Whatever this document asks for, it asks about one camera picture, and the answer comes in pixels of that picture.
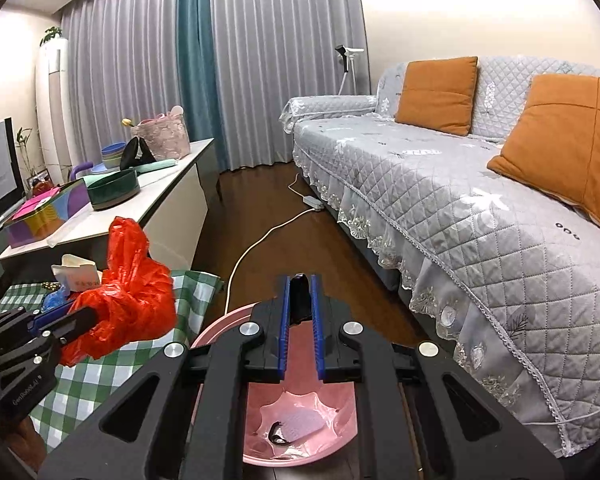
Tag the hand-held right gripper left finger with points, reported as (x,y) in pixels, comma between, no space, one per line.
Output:
(283,332)

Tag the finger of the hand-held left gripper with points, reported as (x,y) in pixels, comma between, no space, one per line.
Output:
(72,322)

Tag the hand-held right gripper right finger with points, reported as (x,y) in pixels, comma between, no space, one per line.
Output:
(318,332)

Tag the small black scrap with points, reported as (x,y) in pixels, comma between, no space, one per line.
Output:
(300,296)

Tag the red plastic bag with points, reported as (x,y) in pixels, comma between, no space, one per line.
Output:
(130,305)

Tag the pink plastic basin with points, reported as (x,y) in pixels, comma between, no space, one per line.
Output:
(260,400)

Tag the blue wrapper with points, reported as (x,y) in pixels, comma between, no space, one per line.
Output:
(55,301)

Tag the white paper packet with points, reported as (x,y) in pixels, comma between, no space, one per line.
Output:
(75,272)

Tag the green checked tablecloth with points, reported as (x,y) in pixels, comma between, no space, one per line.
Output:
(145,365)

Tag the white crumpled paper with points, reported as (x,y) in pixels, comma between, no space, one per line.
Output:
(305,421)

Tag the black curved scrap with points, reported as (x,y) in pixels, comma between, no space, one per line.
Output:
(276,437)

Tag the colourful rectangular box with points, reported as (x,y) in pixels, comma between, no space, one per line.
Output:
(45,217)

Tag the white power strip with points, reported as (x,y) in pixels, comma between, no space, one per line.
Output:
(312,201)

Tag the red toy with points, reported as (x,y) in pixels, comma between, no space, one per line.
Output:
(45,187)

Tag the dark green round tin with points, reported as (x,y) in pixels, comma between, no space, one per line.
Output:
(112,190)

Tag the purple mug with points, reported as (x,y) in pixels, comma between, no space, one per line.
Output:
(80,169)

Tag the white low table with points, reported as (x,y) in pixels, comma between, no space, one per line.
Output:
(165,195)

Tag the stack of pastel bowls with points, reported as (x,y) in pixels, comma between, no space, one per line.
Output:
(111,156)

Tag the grey quilted sofa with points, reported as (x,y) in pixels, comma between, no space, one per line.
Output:
(430,200)

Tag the black curved object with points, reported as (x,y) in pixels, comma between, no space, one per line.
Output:
(131,156)

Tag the mint green rolled item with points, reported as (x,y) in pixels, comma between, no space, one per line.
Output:
(155,165)

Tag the thin bamboo plant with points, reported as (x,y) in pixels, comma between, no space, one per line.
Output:
(25,145)

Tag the white standing air conditioner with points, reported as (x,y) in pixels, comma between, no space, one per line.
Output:
(52,105)

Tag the orange cushion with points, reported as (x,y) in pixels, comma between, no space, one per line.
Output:
(437,95)
(565,145)

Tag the grey curtain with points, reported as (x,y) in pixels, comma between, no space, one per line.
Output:
(290,60)
(120,60)

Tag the teal curtain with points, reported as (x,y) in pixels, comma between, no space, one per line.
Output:
(197,60)

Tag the green potted plant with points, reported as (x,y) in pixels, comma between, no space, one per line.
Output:
(52,35)

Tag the small photo frame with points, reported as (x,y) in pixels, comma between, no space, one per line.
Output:
(37,177)

